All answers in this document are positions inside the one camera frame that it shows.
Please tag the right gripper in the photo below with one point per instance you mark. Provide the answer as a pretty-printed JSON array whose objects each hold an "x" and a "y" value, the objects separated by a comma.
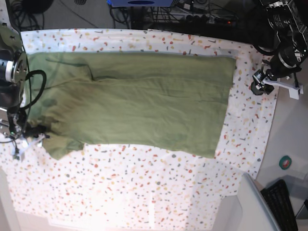
[{"x": 18, "y": 127}]

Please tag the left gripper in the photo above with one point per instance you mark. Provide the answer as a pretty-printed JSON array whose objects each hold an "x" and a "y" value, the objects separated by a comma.
[{"x": 282, "y": 67}]

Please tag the green t-shirt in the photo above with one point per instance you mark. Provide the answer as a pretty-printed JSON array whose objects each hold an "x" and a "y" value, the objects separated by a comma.
[{"x": 169, "y": 101}]

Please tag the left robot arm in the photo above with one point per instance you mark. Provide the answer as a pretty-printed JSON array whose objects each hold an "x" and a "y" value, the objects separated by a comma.
[{"x": 289, "y": 21}]

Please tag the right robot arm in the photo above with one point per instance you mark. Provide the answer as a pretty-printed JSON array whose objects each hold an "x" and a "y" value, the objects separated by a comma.
[{"x": 14, "y": 73}]

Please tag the green tape roll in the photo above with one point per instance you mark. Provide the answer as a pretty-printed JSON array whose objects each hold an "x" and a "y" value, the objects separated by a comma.
[{"x": 285, "y": 162}]

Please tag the terrazzo patterned tablecloth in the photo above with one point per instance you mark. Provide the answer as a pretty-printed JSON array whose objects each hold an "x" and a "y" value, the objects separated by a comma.
[{"x": 137, "y": 186}]

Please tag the black keyboard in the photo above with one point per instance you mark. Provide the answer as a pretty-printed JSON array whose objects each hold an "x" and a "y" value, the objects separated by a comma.
[{"x": 278, "y": 200}]

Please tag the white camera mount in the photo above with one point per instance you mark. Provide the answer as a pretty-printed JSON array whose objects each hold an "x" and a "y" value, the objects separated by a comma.
[
  {"x": 19, "y": 153},
  {"x": 294, "y": 91}
]

